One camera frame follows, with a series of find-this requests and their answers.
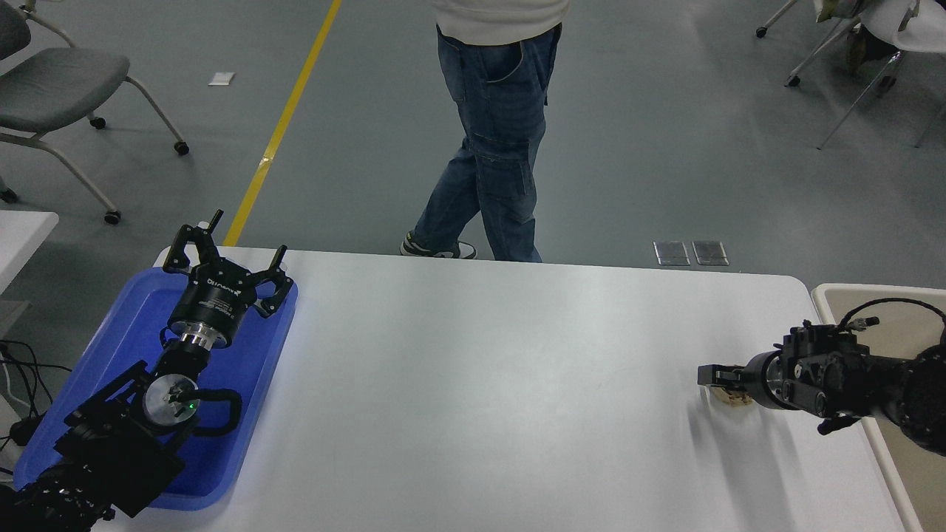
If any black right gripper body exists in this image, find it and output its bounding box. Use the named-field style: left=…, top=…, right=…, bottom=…
left=743, top=352, right=774, bottom=408

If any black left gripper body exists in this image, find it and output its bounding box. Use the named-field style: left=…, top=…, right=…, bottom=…
left=167, top=260, right=258, bottom=349

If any blue plastic tray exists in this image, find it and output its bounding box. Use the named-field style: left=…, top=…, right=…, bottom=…
left=13, top=266, right=299, bottom=512

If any white side table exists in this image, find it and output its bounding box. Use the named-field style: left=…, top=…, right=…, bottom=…
left=0, top=211, right=60, bottom=341

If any large pale bin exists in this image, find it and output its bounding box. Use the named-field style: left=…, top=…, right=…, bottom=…
left=811, top=283, right=946, bottom=532

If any grey rolling chair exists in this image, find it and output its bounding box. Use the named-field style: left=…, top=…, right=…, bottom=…
left=0, top=0, right=191, bottom=225

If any white rolling chair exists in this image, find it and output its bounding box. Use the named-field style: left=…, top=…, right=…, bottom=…
left=755, top=0, right=946, bottom=150

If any black cable with plug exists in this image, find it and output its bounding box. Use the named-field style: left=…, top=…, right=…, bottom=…
left=0, top=340, right=72, bottom=474

